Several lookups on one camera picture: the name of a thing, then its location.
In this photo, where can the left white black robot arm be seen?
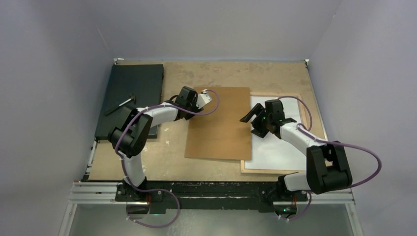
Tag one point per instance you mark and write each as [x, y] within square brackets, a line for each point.
[130, 133]

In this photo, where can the wooden picture frame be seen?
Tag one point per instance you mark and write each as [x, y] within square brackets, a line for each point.
[273, 172]

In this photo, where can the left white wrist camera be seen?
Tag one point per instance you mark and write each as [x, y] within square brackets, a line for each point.
[203, 99]

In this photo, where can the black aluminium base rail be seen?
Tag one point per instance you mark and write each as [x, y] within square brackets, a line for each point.
[203, 195]

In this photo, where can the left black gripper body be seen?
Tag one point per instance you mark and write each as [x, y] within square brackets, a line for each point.
[193, 107]

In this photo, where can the brown frame backing board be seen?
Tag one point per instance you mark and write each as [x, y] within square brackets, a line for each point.
[219, 134]

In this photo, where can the small black metal hammer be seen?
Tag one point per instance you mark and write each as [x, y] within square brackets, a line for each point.
[131, 98]

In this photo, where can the black flat box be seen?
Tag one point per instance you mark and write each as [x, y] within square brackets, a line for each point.
[129, 85]

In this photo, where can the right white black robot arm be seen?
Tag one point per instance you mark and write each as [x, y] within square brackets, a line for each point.
[327, 167]

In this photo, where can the printed photo with white border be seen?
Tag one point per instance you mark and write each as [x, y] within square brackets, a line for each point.
[280, 146]

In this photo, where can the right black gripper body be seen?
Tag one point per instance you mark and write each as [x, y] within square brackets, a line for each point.
[261, 125]

